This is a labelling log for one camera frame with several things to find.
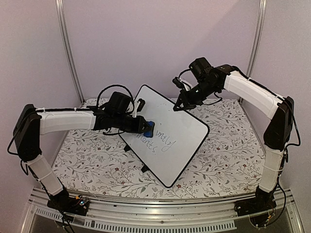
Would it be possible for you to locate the left aluminium frame post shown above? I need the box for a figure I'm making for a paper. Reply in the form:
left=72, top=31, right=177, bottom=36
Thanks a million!
left=55, top=0, right=85, bottom=103

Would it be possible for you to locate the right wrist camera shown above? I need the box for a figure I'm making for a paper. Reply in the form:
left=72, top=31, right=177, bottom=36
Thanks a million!
left=172, top=77, right=184, bottom=89

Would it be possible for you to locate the blue whiteboard eraser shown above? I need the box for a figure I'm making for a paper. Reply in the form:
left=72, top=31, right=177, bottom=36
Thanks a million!
left=143, top=121, right=155, bottom=138

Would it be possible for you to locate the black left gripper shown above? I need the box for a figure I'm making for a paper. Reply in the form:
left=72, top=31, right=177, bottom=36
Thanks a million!
left=113, top=113, right=151, bottom=134

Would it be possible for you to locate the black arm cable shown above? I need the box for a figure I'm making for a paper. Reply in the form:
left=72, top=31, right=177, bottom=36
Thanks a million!
left=178, top=68, right=194, bottom=81
left=96, top=84, right=134, bottom=107

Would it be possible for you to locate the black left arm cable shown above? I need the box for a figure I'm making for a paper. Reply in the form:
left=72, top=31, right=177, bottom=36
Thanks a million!
left=96, top=84, right=134, bottom=107

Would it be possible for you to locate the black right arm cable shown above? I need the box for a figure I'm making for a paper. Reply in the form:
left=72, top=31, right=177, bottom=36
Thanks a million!
left=178, top=68, right=194, bottom=81

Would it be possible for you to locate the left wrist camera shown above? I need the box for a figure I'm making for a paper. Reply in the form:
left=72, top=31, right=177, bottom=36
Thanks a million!
left=137, top=98, right=146, bottom=112

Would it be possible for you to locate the aluminium frame post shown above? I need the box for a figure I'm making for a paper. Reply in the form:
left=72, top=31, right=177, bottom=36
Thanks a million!
left=246, top=0, right=267, bottom=77
left=55, top=0, right=85, bottom=103

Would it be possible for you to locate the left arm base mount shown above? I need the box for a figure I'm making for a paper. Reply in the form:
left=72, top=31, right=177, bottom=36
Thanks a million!
left=47, top=190, right=90, bottom=216

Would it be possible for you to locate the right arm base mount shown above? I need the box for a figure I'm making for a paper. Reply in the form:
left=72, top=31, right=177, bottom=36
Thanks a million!
left=234, top=190, right=276, bottom=216

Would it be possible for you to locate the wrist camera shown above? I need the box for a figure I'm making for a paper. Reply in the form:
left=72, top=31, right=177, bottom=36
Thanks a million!
left=137, top=98, right=146, bottom=112
left=172, top=77, right=184, bottom=89

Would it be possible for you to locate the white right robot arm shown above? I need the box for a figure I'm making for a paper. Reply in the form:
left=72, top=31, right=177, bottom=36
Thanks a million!
left=172, top=57, right=294, bottom=212

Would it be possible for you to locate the floral patterned table mat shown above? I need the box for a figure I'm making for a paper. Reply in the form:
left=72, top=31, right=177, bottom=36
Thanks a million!
left=52, top=100, right=265, bottom=200

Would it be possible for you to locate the right aluminium frame post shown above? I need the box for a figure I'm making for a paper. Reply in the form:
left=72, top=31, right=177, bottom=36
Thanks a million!
left=246, top=0, right=267, bottom=77

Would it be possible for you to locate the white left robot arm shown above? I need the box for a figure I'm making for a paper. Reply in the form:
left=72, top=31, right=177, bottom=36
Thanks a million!
left=11, top=92, right=154, bottom=211

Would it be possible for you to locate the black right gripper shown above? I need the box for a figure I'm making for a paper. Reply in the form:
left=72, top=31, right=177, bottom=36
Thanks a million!
left=173, top=80, right=218, bottom=113

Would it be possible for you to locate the white whiteboard black frame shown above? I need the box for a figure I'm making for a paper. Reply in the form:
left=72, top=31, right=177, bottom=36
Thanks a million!
left=121, top=84, right=209, bottom=188

